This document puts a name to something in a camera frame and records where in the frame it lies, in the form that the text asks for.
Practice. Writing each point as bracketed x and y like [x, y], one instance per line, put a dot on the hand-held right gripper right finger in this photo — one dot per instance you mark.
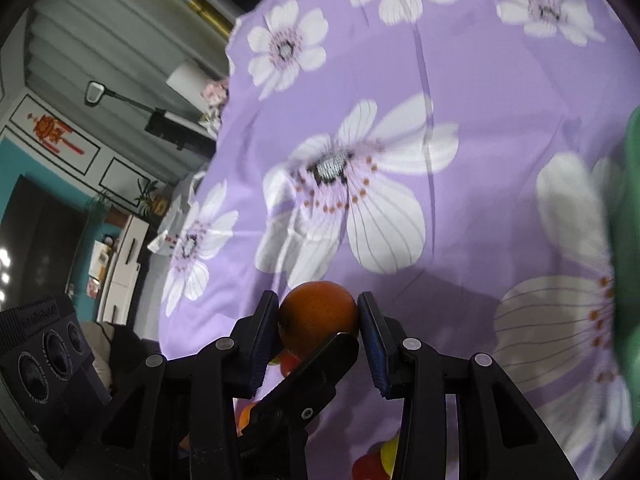
[372, 340]

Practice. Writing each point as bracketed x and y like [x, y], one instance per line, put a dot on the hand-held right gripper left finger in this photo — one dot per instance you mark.
[262, 340]

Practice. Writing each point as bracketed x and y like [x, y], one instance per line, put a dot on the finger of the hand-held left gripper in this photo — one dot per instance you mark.
[320, 375]

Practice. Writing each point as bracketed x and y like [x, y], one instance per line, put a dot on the orange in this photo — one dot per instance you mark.
[315, 315]
[245, 417]

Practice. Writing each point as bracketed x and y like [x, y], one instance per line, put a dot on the green plastic container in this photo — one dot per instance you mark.
[627, 260]

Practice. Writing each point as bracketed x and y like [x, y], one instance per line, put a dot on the red apple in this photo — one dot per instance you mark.
[284, 362]
[367, 467]

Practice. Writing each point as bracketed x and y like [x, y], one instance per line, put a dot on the yellow lemon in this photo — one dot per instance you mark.
[390, 455]

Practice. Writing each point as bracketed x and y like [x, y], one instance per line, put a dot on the black television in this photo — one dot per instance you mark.
[40, 240]

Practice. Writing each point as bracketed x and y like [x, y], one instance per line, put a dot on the white cabinet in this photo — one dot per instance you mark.
[125, 260]

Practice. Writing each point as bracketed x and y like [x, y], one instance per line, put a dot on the green potted plant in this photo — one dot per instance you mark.
[147, 197]

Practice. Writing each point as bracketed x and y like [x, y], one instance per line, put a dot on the pink flower bouquet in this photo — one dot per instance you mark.
[217, 105]

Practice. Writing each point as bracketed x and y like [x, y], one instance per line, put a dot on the white lamp shade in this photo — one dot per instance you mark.
[187, 82]

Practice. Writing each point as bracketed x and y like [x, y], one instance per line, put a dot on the purple floral cloth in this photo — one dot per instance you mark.
[475, 85]

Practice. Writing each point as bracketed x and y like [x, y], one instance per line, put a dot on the red wall decoration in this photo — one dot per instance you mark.
[47, 130]

